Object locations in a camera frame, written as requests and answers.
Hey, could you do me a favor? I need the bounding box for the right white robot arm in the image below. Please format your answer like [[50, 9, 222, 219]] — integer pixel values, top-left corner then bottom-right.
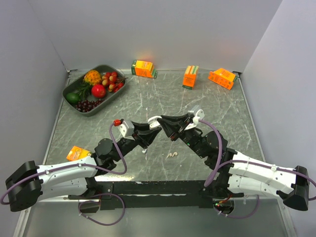
[[150, 110, 311, 211]]

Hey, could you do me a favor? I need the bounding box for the green lime toy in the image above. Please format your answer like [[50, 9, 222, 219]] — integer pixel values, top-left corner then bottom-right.
[[66, 92, 81, 104]]

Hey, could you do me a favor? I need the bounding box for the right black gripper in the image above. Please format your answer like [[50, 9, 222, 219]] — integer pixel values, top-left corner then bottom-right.
[[157, 113, 207, 158]]

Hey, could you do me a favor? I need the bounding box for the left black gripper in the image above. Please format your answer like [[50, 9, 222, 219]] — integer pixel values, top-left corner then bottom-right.
[[113, 120, 162, 162]]

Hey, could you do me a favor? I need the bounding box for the red apple toy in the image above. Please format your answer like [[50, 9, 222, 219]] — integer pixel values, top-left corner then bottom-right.
[[91, 84, 106, 98]]

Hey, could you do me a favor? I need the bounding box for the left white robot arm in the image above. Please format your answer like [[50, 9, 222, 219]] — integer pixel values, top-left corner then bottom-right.
[[0, 120, 162, 212]]

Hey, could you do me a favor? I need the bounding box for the orange sponge box front left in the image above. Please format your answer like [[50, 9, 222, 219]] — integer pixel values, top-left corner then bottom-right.
[[66, 146, 91, 161]]

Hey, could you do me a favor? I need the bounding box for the orange sponge box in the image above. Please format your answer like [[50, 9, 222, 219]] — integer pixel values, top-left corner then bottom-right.
[[131, 60, 158, 79], [182, 65, 199, 90], [66, 146, 91, 161], [208, 68, 237, 90]]

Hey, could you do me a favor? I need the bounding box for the white earbud charging case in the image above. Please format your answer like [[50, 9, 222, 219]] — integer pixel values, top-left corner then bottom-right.
[[148, 116, 161, 129]]

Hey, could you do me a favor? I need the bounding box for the red lychee bunch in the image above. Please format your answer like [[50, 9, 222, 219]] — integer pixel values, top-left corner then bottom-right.
[[101, 72, 127, 92]]

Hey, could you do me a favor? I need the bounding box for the orange pineapple toy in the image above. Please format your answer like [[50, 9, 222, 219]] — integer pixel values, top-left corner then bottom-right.
[[83, 70, 102, 86]]

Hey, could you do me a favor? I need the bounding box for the orange sponge box back right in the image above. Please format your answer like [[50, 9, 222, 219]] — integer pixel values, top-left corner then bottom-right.
[[208, 68, 237, 90]]

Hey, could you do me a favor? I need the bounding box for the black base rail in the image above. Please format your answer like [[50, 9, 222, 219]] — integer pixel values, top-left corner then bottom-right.
[[68, 179, 245, 214]]

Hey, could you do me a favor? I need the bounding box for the orange sponge box back middle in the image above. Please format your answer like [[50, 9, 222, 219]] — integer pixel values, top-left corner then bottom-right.
[[182, 65, 199, 90]]

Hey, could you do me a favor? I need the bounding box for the orange sponge box back left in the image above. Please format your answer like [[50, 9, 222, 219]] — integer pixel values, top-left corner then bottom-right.
[[131, 60, 158, 79]]

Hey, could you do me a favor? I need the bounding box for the dark grape bunch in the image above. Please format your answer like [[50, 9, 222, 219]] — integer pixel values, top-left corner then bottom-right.
[[75, 99, 104, 113]]

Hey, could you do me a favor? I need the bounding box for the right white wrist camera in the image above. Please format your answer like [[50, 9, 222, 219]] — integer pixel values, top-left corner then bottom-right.
[[185, 105, 205, 130]]

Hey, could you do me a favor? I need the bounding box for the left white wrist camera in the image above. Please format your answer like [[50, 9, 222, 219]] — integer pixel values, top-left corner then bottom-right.
[[114, 119, 134, 138]]

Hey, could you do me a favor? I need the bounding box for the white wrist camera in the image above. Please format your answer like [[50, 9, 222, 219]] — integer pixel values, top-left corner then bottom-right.
[[114, 119, 134, 138], [185, 105, 205, 130]]

